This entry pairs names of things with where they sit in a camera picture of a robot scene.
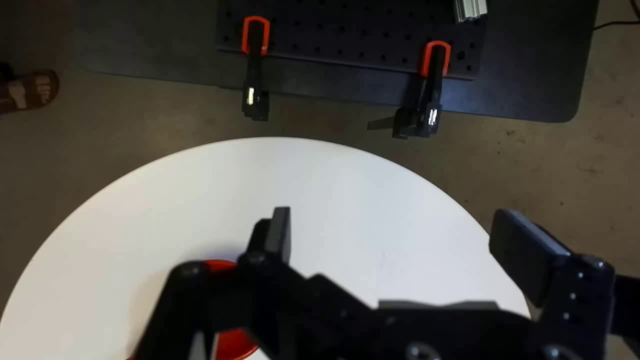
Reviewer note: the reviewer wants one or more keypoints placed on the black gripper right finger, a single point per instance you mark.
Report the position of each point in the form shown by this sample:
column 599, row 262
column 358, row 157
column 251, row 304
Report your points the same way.
column 527, row 252

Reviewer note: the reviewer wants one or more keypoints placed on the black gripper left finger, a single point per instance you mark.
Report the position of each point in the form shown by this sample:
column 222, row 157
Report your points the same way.
column 281, row 232

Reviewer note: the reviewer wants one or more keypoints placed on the orange black clamp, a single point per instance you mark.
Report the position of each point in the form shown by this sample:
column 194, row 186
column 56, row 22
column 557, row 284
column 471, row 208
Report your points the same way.
column 255, row 66
column 423, row 92

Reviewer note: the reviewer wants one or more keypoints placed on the black pegboard panel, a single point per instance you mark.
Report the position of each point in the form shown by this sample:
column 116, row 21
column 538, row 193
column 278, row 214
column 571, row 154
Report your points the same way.
column 527, row 60

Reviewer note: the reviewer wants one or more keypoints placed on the black perforated breadboard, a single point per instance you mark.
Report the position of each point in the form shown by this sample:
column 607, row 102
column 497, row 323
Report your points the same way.
column 346, row 33

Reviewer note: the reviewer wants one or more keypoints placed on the aluminium extrusion bar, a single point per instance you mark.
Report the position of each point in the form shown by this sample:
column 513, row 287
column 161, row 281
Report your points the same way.
column 471, row 8

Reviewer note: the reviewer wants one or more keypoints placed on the foot in brown sandal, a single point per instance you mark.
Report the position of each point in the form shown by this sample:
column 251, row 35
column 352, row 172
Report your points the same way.
column 27, row 91

